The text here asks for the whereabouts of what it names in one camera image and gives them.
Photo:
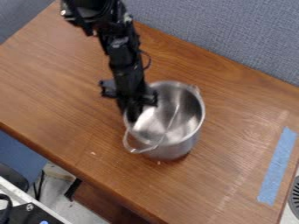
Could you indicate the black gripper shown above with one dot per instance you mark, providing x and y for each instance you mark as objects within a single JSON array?
[{"x": 127, "y": 86}]

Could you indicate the stainless steel pot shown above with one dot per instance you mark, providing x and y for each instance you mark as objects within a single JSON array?
[{"x": 165, "y": 130}]

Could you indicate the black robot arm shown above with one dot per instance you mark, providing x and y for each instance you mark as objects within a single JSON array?
[{"x": 103, "y": 18}]

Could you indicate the black round chair base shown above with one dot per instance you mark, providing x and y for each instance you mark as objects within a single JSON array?
[{"x": 12, "y": 176}]

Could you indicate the blue tape strip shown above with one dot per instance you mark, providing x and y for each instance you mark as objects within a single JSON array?
[{"x": 276, "y": 168}]

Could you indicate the black device bottom left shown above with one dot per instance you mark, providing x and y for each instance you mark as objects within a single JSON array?
[{"x": 24, "y": 214}]

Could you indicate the dark fan grille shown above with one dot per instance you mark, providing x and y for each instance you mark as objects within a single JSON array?
[{"x": 294, "y": 198}]

